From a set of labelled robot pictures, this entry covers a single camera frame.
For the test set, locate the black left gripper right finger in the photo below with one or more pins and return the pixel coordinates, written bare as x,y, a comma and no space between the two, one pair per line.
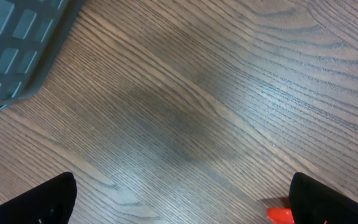
312,202

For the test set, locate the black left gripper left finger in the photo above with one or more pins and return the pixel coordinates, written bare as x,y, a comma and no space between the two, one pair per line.
50,202

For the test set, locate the long orange spaghetti packet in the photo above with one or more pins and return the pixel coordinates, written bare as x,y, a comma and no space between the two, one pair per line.
280,215

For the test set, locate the grey plastic mesh basket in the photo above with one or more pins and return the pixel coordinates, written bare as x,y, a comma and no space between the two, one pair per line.
31,35

